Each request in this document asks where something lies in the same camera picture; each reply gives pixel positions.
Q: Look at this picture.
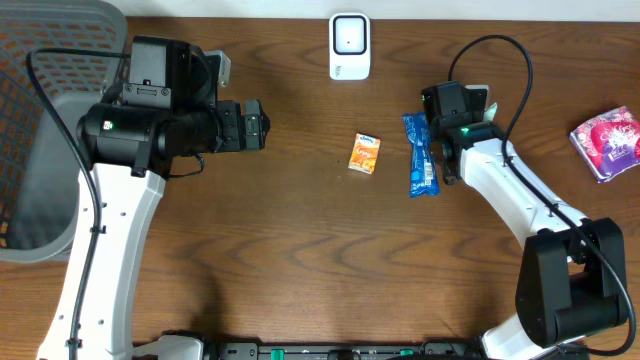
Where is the blue Oreo cookie pack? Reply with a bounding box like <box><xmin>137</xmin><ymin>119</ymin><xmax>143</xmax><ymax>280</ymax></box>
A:
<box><xmin>402</xmin><ymin>112</ymin><xmax>440</xmax><ymax>198</ymax></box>

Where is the mint green wipes pack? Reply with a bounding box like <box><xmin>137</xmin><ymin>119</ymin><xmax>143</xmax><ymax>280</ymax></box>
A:
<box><xmin>483</xmin><ymin>102</ymin><xmax>498</xmax><ymax>122</ymax></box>

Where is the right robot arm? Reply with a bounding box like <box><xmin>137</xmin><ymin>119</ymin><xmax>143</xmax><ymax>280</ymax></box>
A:
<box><xmin>421</xmin><ymin>81</ymin><xmax>635</xmax><ymax>359</ymax></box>

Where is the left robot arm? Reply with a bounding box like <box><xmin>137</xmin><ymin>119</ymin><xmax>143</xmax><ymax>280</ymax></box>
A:
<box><xmin>37</xmin><ymin>36</ymin><xmax>270</xmax><ymax>359</ymax></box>

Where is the white barcode scanner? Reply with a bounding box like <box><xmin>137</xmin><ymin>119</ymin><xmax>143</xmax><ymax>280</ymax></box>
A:
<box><xmin>329</xmin><ymin>12</ymin><xmax>371</xmax><ymax>81</ymax></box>

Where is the orange tissue pack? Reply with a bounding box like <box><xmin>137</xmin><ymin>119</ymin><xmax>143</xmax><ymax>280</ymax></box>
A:
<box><xmin>348</xmin><ymin>133</ymin><xmax>381</xmax><ymax>175</ymax></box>

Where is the grey plastic mesh basket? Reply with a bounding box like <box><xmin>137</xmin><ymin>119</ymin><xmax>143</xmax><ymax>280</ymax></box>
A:
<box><xmin>1</xmin><ymin>0</ymin><xmax>127</xmax><ymax>263</ymax></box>

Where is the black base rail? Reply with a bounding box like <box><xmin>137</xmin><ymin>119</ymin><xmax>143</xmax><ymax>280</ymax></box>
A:
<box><xmin>132</xmin><ymin>341</ymin><xmax>591</xmax><ymax>360</ymax></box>

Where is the red purple pad pack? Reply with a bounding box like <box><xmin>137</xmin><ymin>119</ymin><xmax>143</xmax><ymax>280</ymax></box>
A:
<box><xmin>569</xmin><ymin>106</ymin><xmax>639</xmax><ymax>183</ymax></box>

